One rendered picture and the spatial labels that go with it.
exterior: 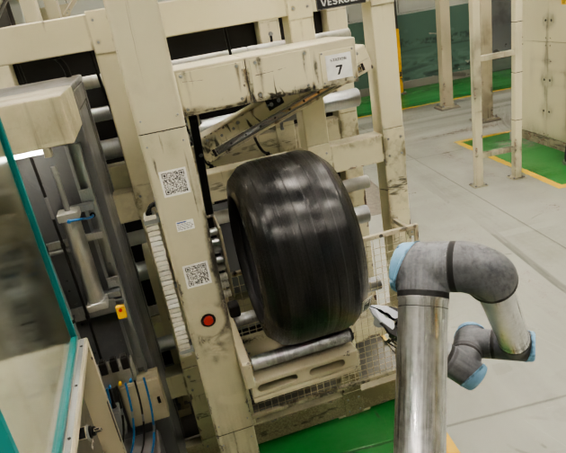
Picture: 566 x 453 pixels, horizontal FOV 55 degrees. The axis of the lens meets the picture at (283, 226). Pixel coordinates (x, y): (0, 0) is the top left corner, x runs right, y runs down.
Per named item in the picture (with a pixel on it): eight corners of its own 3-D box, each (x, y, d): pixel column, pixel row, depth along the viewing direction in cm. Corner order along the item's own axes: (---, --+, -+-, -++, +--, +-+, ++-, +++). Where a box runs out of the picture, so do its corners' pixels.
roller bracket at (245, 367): (247, 391, 167) (241, 364, 163) (225, 327, 203) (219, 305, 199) (258, 387, 167) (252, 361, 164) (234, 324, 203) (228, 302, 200)
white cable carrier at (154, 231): (181, 358, 171) (143, 217, 153) (180, 349, 175) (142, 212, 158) (195, 353, 172) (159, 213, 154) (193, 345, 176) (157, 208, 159)
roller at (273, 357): (245, 355, 172) (248, 367, 173) (248, 362, 168) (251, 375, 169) (348, 324, 179) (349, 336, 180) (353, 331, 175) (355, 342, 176)
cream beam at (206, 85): (182, 119, 171) (172, 71, 166) (175, 109, 194) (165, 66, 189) (360, 82, 183) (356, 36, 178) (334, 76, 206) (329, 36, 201)
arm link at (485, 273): (511, 229, 115) (538, 333, 167) (451, 231, 121) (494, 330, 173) (510, 280, 110) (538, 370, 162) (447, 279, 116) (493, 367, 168)
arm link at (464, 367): (473, 375, 167) (468, 399, 159) (437, 352, 168) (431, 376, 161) (491, 359, 161) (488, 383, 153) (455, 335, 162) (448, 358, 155)
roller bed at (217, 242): (185, 311, 208) (167, 241, 197) (181, 295, 222) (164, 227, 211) (235, 297, 212) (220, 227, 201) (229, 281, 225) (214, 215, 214)
